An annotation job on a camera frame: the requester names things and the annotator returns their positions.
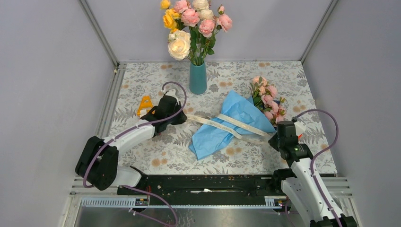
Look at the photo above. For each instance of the pink flowers bunch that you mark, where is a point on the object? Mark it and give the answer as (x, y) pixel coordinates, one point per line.
(266, 98)

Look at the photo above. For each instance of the flower bouquet in vase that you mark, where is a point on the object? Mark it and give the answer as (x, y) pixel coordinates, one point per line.
(193, 28)

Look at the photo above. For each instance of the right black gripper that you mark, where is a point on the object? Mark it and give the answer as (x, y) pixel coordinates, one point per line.
(272, 142)

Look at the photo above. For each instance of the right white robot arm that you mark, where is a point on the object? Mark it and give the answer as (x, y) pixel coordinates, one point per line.
(301, 183)

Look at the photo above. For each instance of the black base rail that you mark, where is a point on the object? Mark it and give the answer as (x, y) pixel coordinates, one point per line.
(211, 190)

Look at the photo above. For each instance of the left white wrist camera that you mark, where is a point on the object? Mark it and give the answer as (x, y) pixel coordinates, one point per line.
(171, 93)

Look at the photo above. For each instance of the yellow red toy block car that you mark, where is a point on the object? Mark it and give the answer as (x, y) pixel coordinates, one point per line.
(145, 106)

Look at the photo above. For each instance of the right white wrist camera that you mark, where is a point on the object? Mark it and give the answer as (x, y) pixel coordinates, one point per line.
(300, 127)

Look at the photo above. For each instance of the teal ceramic vase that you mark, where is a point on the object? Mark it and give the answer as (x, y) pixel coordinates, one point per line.
(198, 79)

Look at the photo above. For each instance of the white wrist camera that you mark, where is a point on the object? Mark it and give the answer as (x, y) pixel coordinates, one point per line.
(300, 127)
(171, 93)

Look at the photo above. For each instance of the blue wrapping paper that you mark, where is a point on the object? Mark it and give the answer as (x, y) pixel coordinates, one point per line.
(238, 118)

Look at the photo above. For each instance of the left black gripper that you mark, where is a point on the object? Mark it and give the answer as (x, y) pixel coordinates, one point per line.
(181, 119)

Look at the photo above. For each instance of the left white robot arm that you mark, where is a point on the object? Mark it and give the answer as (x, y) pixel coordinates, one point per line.
(98, 163)

